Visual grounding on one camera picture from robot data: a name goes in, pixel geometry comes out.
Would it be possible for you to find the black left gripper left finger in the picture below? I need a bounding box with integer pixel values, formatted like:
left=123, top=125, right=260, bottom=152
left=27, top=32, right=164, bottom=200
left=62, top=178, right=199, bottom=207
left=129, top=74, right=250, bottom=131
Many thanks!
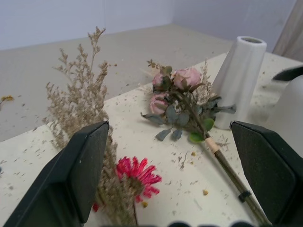
left=4, top=120, right=110, bottom=227

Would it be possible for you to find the red dried flower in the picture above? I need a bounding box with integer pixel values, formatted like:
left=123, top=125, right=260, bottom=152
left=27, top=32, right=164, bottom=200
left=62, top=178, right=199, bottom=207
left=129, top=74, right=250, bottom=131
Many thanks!
left=92, top=156, right=163, bottom=227

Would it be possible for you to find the beige dried flower sprig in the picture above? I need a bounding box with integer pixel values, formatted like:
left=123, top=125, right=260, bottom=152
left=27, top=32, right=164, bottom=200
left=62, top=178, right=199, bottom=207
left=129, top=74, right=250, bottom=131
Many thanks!
left=42, top=26, right=139, bottom=227

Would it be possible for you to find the white ceramic vase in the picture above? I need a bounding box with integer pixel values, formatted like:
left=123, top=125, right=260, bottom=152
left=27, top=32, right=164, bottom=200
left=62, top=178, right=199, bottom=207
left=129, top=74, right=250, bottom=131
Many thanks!
left=211, top=36, right=267, bottom=130

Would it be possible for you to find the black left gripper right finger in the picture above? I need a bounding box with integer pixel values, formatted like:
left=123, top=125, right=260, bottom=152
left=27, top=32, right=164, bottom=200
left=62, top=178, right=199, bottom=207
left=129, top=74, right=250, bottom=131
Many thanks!
left=230, top=120, right=303, bottom=225

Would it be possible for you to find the pink rose bouquet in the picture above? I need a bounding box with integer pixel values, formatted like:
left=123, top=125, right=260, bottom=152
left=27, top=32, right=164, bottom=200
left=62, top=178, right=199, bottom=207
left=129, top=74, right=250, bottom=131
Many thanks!
left=140, top=58, right=272, bottom=225

